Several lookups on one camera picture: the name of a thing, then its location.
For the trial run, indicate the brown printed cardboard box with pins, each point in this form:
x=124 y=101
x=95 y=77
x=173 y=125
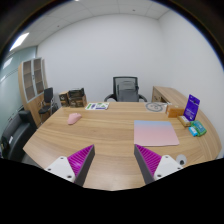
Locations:
x=78 y=102

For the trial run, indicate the white tape roll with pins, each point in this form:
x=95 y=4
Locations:
x=181 y=159

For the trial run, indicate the pink computer mouse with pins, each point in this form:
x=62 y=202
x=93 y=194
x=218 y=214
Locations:
x=74 y=118

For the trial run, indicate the black mesh office chair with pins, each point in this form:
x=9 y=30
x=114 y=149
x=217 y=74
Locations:
x=115 y=81

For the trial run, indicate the grey backpack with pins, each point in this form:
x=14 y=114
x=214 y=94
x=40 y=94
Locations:
x=128 y=91

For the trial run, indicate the black printed box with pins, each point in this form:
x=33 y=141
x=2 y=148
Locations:
x=76 y=93

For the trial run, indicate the clear bag with round print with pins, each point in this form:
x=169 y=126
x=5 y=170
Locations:
x=154 y=106

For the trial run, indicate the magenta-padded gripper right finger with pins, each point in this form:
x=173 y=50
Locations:
x=166 y=164

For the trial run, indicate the green packet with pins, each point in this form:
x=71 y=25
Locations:
x=200 y=127

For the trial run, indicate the purple package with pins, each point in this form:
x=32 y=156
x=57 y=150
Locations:
x=191 y=107

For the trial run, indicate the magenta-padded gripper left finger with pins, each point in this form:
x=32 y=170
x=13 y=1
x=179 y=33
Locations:
x=60 y=166

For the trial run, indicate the rectangular ceiling light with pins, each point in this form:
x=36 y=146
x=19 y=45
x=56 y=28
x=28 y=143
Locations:
x=19 y=41

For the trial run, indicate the small brown cardboard box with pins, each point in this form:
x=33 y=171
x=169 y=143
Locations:
x=63 y=99

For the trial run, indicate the wooden side desk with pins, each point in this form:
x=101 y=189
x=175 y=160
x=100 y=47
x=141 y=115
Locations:
x=170 y=95

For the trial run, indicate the blue packet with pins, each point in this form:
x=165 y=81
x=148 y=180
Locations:
x=193 y=131

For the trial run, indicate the pink blue gradient mouse pad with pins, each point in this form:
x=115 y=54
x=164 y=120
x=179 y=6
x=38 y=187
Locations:
x=155 y=133

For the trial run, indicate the black visitor chair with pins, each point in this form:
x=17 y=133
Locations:
x=48 y=95

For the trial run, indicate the white green purple leaflet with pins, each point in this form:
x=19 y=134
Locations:
x=97 y=106

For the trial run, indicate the black leather sofa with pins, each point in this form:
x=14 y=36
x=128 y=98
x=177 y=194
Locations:
x=16 y=133

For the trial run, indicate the wooden shelf cabinet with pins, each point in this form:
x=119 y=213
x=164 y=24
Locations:
x=28 y=96

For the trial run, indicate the orange brown box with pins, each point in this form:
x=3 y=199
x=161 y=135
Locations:
x=175 y=111

